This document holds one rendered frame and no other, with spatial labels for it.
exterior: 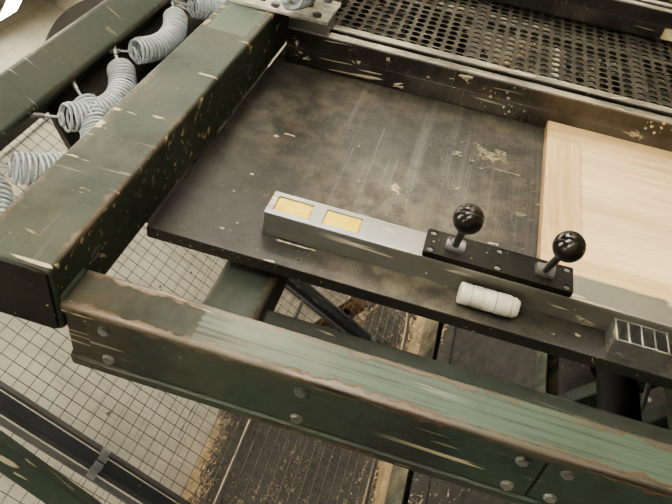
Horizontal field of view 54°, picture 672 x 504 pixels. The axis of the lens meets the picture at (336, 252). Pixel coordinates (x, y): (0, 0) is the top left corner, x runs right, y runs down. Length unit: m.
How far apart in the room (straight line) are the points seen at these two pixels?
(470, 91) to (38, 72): 0.90
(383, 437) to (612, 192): 0.61
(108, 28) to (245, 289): 1.02
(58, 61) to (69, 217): 0.85
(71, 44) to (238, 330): 1.07
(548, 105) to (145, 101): 0.71
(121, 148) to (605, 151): 0.82
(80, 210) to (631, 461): 0.66
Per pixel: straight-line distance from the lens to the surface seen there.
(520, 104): 1.30
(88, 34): 1.73
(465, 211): 0.78
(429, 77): 1.29
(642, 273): 1.05
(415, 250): 0.89
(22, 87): 1.54
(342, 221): 0.91
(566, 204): 1.10
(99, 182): 0.86
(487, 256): 0.90
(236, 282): 0.91
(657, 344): 0.96
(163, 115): 0.98
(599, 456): 0.76
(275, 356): 0.72
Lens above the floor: 1.85
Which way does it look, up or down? 16 degrees down
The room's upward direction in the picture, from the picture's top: 50 degrees counter-clockwise
